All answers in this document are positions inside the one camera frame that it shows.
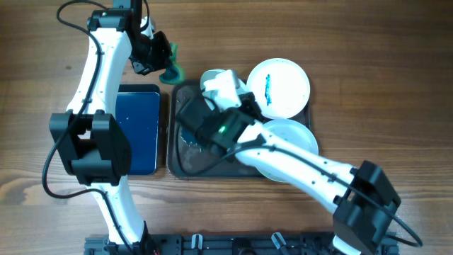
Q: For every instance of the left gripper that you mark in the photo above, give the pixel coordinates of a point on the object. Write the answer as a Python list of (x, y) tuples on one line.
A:
[(163, 44)]

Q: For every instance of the green yellow sponge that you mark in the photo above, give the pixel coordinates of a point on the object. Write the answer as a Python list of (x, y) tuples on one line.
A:
[(175, 74)]

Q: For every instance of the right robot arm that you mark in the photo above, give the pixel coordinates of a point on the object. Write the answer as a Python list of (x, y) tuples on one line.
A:
[(361, 199)]

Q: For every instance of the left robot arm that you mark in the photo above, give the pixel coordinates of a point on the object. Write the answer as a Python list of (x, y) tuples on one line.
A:
[(88, 139)]

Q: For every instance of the black water tray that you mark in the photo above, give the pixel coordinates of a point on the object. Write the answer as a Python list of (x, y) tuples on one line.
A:
[(137, 113)]

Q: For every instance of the dark grey serving tray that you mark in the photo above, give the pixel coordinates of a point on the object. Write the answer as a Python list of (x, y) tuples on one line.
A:
[(185, 156)]

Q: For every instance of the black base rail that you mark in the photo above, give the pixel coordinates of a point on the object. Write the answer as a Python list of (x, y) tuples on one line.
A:
[(301, 244)]

